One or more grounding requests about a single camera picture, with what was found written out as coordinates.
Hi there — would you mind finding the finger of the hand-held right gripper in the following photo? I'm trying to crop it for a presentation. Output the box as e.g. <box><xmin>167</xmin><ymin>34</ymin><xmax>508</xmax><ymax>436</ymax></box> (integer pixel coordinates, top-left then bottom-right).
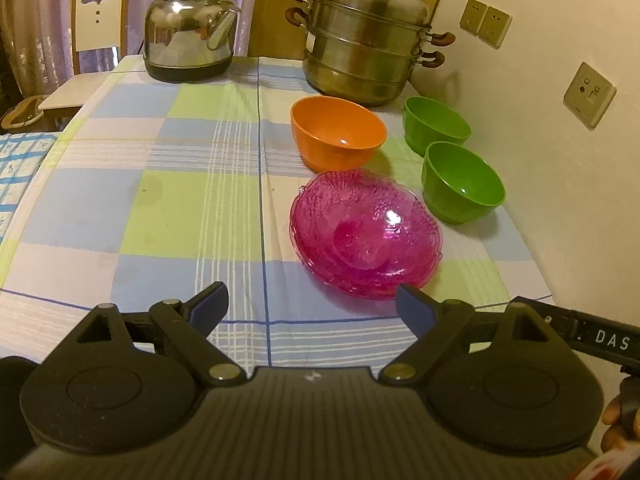
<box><xmin>515</xmin><ymin>296</ymin><xmax>577</xmax><ymax>343</ymax></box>

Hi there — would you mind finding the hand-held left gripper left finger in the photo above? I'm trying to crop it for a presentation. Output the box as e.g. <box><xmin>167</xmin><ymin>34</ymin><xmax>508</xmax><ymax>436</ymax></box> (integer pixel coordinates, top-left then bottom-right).
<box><xmin>75</xmin><ymin>281</ymin><xmax>248</xmax><ymax>387</ymax></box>

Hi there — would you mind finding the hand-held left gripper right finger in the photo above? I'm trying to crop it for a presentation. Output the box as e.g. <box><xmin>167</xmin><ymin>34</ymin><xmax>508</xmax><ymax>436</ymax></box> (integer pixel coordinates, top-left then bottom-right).
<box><xmin>375</xmin><ymin>284</ymin><xmax>568</xmax><ymax>387</ymax></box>

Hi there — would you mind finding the green plastic bowl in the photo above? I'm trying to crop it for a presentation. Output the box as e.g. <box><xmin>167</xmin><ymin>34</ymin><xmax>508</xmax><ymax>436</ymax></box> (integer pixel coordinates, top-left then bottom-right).
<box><xmin>421</xmin><ymin>141</ymin><xmax>506</xmax><ymax>226</ymax></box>
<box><xmin>403</xmin><ymin>96</ymin><xmax>472</xmax><ymax>157</ymax></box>

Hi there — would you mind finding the orange plastic bowl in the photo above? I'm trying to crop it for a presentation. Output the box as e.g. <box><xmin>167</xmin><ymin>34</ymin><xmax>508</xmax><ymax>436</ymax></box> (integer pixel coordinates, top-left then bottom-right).
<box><xmin>291</xmin><ymin>95</ymin><xmax>389</xmax><ymax>173</ymax></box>

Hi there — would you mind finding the person's right hand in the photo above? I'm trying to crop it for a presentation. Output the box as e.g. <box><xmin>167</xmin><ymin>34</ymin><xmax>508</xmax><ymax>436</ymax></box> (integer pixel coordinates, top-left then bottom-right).
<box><xmin>601</xmin><ymin>400</ymin><xmax>634</xmax><ymax>454</ymax></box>

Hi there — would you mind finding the checked tablecloth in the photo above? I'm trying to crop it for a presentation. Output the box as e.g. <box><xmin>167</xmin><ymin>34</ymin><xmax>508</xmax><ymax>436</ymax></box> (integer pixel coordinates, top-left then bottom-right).
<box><xmin>0</xmin><ymin>55</ymin><xmax>556</xmax><ymax>367</ymax></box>

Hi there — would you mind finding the red white printed clothing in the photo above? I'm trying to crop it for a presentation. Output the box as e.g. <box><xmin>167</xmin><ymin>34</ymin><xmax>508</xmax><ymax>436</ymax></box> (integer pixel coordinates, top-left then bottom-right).
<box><xmin>577</xmin><ymin>447</ymin><xmax>640</xmax><ymax>480</ymax></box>

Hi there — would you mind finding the dark object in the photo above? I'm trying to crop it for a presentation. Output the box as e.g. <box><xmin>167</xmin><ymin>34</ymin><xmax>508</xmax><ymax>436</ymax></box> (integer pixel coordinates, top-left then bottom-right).
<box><xmin>0</xmin><ymin>357</ymin><xmax>40</xmax><ymax>461</ymax></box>

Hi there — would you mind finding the blue white checked cloth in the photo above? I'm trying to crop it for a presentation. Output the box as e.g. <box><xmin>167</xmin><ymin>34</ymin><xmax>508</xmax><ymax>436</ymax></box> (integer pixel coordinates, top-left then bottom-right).
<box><xmin>0</xmin><ymin>132</ymin><xmax>62</xmax><ymax>236</ymax></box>

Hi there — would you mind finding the beige slipper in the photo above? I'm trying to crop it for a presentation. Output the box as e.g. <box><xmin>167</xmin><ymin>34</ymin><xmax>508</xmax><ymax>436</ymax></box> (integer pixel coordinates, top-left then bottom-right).
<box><xmin>0</xmin><ymin>95</ymin><xmax>46</xmax><ymax>131</ymax></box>

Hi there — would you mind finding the stainless steel steamer pot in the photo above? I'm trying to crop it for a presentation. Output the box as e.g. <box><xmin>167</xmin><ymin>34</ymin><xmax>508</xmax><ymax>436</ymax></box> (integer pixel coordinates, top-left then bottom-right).
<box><xmin>286</xmin><ymin>0</ymin><xmax>457</xmax><ymax>107</ymax></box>

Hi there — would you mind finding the stainless steel kettle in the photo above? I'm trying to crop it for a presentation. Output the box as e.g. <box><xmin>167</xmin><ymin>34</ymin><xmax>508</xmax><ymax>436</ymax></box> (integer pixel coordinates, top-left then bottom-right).
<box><xmin>144</xmin><ymin>0</ymin><xmax>251</xmax><ymax>83</ymax></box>

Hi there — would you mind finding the white wooden chair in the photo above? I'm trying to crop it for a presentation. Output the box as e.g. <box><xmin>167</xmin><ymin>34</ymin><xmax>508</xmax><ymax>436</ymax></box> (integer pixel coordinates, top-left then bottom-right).
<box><xmin>37</xmin><ymin>0</ymin><xmax>132</xmax><ymax>131</ymax></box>

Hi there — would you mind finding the large beige wall socket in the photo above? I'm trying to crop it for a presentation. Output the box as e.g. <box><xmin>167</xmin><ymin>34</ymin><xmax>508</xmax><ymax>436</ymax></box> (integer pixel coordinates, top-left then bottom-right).
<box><xmin>563</xmin><ymin>62</ymin><xmax>617</xmax><ymax>129</ymax></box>

